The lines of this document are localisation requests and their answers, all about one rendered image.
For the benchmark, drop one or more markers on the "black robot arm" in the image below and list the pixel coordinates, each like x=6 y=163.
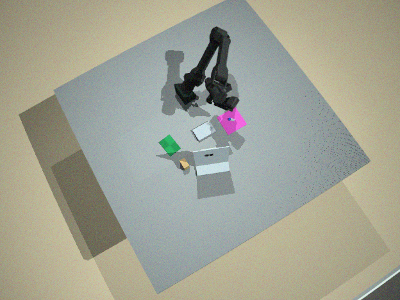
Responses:
x=218 y=38

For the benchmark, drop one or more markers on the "green flat square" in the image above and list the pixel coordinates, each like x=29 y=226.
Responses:
x=169 y=145

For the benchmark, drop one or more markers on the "light grey panel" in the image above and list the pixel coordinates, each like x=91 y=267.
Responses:
x=212 y=160

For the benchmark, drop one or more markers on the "pink square zone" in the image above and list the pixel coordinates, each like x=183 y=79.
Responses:
x=231 y=126

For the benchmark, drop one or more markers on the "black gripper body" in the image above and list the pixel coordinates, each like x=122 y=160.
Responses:
x=230 y=102

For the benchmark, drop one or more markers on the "tan rectangular block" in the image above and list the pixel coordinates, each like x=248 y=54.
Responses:
x=184 y=164

